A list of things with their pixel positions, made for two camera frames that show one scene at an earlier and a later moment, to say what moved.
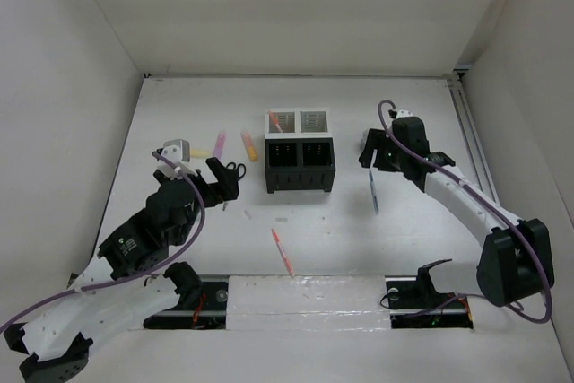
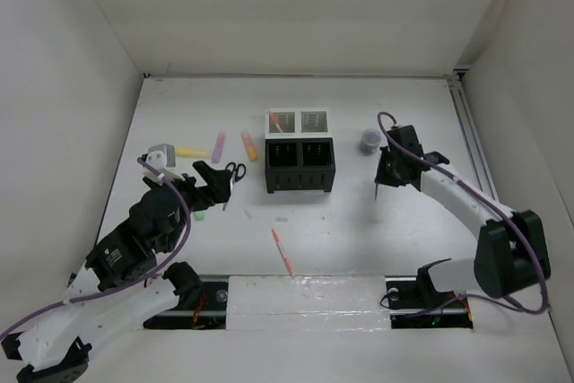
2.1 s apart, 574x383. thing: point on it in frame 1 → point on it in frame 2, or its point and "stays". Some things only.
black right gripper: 375,141 → 381,177
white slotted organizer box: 299,123 stays
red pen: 275,121 stays
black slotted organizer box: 300,164 stays
